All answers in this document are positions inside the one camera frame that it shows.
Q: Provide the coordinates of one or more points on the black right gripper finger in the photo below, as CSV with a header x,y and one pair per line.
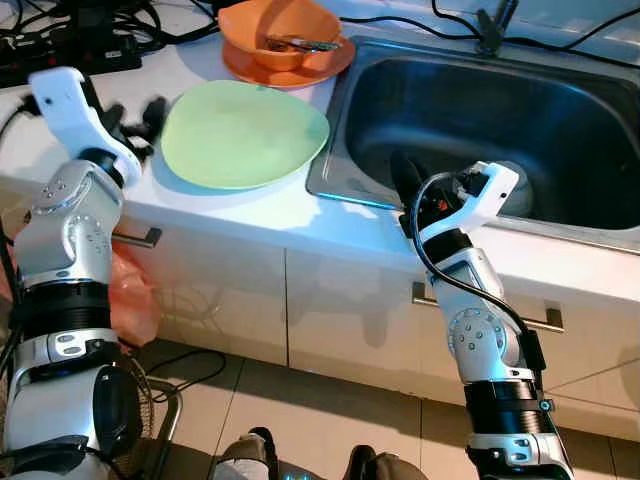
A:
x,y
407,180

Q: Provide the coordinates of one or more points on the white ceramic bowl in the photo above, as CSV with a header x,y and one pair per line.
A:
x,y
520,195

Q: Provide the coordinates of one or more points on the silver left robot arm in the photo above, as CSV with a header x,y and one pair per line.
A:
x,y
65,240

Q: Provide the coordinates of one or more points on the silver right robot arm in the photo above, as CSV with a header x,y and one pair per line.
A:
x,y
480,330

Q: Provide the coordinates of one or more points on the white kitchen cabinet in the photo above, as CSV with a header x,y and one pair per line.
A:
x,y
330,300

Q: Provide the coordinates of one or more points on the black power strip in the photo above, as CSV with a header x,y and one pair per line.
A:
x,y
60,62

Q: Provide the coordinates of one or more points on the green plate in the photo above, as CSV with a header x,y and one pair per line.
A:
x,y
245,135

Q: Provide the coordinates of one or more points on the stainless steel sink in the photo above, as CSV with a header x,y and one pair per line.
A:
x,y
500,110

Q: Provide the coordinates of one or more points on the orange bowl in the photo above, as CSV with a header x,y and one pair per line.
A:
x,y
250,30

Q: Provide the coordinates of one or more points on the orange plastic bag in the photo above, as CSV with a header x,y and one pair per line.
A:
x,y
135,295

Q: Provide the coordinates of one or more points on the metal spoon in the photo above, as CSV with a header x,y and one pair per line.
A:
x,y
300,43

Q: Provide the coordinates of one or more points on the steel faucet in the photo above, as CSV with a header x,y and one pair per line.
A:
x,y
492,38

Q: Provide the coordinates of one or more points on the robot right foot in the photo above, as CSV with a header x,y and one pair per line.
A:
x,y
385,468

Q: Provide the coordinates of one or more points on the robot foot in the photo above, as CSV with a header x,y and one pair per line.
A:
x,y
245,458
385,468

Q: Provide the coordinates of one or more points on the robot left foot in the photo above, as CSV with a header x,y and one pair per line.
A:
x,y
245,458

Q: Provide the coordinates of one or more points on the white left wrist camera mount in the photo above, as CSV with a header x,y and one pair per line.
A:
x,y
70,110

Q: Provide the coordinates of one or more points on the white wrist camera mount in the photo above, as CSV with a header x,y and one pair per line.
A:
x,y
490,190
70,110

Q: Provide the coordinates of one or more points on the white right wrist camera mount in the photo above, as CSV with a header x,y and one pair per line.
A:
x,y
490,190

